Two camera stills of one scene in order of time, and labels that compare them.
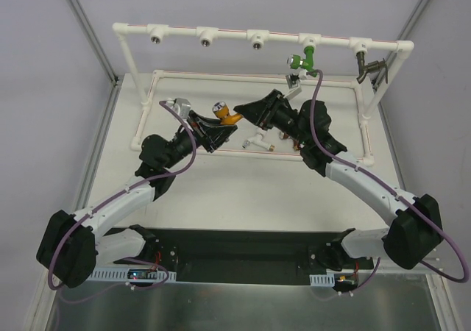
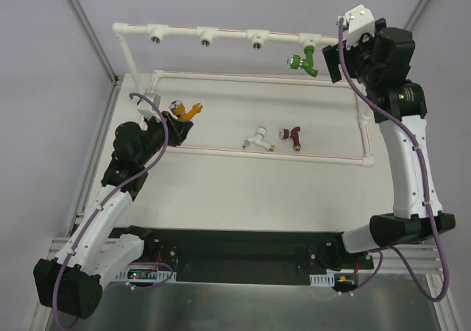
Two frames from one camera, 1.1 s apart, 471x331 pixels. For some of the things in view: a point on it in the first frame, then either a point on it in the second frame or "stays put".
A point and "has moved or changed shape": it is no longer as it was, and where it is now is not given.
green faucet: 295,62 stays put
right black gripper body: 270,110 -> 334,63
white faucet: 257,140 stays put
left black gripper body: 201,137 -> 171,130
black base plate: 238,257 stays put
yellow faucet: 221,112 has moved or changed shape
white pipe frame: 399,48 stays put
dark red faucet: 283,135 stays put
